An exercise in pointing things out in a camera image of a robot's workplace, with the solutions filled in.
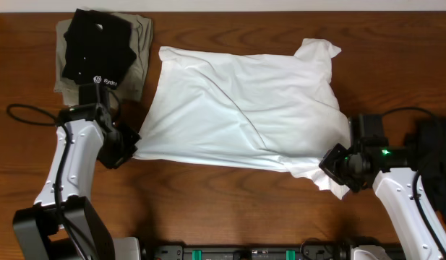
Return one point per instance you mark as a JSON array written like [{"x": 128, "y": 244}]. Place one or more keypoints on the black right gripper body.
[{"x": 340, "y": 165}]

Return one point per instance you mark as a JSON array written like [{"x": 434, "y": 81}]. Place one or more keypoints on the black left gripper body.
[{"x": 122, "y": 148}]

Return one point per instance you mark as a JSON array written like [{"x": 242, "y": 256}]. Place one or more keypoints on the white t-shirt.
[{"x": 264, "y": 112}]

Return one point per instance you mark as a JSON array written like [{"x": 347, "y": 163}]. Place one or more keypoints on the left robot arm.
[{"x": 62, "y": 223}]

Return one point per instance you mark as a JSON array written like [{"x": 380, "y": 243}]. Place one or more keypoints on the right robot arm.
[{"x": 396, "y": 181}]

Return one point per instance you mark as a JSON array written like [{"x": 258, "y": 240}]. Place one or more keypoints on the folded khaki garment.
[{"x": 133, "y": 83}]

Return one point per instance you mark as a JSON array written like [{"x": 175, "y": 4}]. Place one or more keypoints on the dark crumpled garment pile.
[{"x": 423, "y": 142}]

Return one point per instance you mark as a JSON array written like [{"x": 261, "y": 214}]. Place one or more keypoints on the folded black polo shirt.
[{"x": 98, "y": 49}]

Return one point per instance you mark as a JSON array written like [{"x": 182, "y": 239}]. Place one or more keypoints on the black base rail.
[{"x": 262, "y": 252}]

